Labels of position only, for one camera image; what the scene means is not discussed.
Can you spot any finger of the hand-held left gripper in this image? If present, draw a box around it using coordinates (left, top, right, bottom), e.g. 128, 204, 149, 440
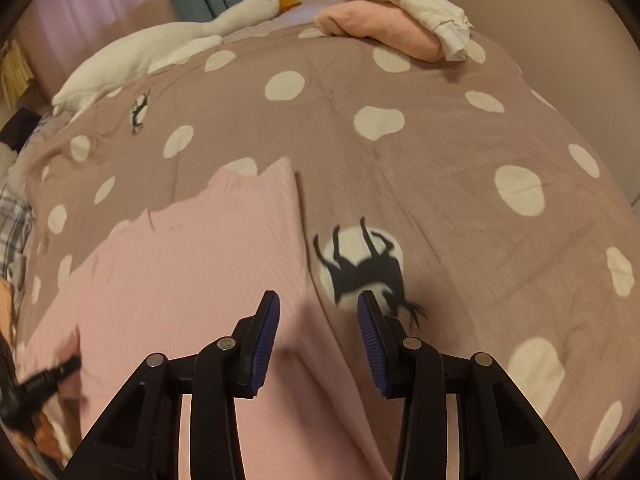
22, 355, 83, 401

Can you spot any white goose plush toy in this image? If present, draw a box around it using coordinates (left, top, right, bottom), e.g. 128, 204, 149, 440
51, 0, 303, 113

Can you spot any sheer lilac curtain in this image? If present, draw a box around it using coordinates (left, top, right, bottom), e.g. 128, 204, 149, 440
10, 0, 176, 61

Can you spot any pink ribbed garment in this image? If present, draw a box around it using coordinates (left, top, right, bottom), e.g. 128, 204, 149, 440
17, 156, 401, 480

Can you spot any polka dot blanket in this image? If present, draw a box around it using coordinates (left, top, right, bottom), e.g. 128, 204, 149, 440
15, 0, 638, 480

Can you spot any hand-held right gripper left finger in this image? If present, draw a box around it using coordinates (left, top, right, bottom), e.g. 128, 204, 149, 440
60, 290, 281, 480

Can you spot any folded pink garment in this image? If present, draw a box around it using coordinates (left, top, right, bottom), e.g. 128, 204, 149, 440
314, 1, 443, 63

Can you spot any dark cloth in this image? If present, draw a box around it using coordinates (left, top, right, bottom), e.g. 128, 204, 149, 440
0, 110, 43, 153

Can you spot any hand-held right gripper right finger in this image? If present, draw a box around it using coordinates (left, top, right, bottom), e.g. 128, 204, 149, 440
356, 290, 583, 480

